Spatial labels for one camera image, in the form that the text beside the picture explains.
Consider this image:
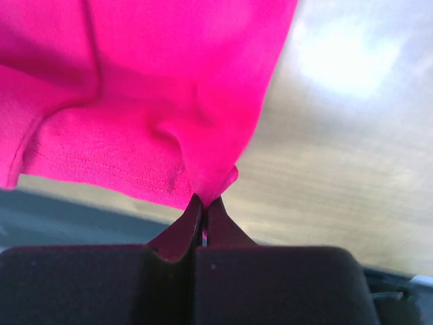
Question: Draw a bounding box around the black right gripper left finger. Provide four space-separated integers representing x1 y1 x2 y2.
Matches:
1 196 202 324

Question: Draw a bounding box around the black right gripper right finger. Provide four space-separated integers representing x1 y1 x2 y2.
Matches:
194 199 379 324

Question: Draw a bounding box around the pink t-shirt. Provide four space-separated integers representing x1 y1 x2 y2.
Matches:
1 1 296 209

